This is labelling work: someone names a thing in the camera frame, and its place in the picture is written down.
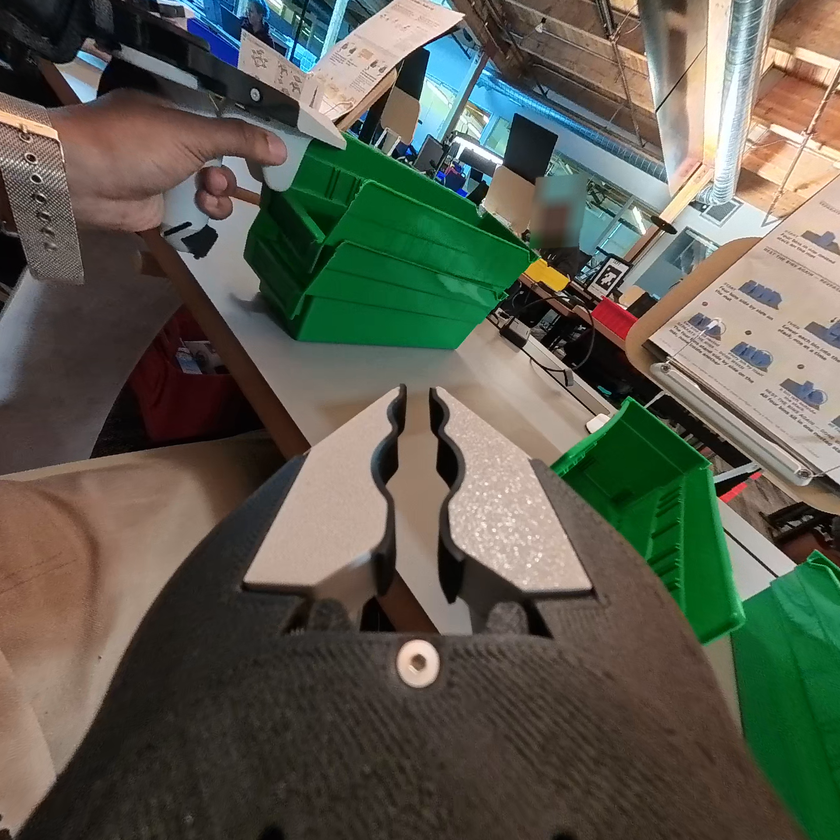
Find silver mesh wristwatch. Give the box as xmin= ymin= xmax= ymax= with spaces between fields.
xmin=0 ymin=92 xmax=86 ymax=284

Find person's beige trousers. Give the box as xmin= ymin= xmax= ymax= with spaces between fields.
xmin=0 ymin=433 xmax=309 ymax=840

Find black white marker sign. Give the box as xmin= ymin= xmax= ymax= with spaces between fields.
xmin=585 ymin=255 xmax=633 ymax=300

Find paper instruction sheet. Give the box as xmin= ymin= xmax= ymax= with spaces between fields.
xmin=238 ymin=29 xmax=309 ymax=99
xmin=308 ymin=0 xmax=465 ymax=122
xmin=648 ymin=190 xmax=840 ymax=483

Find person's left hand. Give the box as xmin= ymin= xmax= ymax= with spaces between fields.
xmin=49 ymin=87 xmax=290 ymax=235

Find red plastic bin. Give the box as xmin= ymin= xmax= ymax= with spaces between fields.
xmin=591 ymin=298 xmax=639 ymax=342

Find red bag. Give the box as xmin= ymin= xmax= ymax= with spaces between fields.
xmin=128 ymin=308 xmax=263 ymax=447

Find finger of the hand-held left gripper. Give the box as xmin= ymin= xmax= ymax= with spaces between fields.
xmin=297 ymin=98 xmax=349 ymax=152

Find silver air duct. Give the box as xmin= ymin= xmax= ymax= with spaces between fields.
xmin=640 ymin=0 xmax=775 ymax=207

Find wooden board document stand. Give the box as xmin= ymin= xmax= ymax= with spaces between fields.
xmin=623 ymin=172 xmax=840 ymax=516

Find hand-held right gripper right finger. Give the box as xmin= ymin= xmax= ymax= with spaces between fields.
xmin=428 ymin=386 xmax=595 ymax=614

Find black power cable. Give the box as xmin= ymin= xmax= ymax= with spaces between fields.
xmin=525 ymin=295 xmax=595 ymax=395

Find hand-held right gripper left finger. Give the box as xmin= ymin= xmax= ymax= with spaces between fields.
xmin=241 ymin=385 xmax=409 ymax=614

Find yellow plastic bin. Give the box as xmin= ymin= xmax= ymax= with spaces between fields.
xmin=525 ymin=258 xmax=571 ymax=291

